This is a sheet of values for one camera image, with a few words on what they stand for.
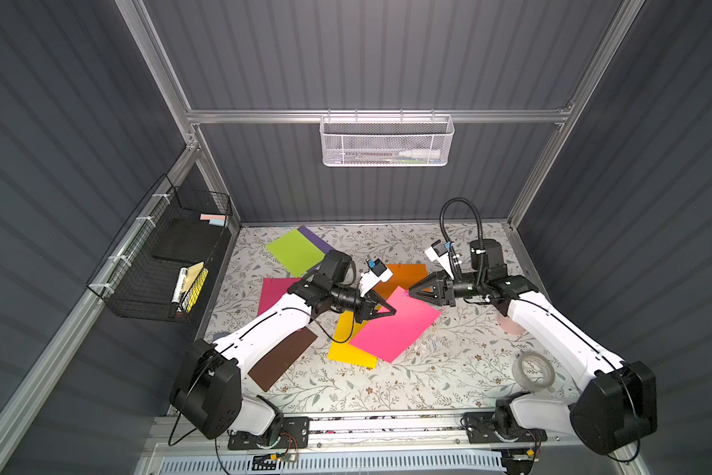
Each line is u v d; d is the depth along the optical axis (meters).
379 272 0.67
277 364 0.85
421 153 0.93
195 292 0.68
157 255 0.73
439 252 0.66
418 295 0.68
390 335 0.76
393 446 0.74
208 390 0.41
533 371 0.83
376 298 0.68
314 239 1.16
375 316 0.70
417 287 0.68
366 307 0.65
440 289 0.65
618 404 0.40
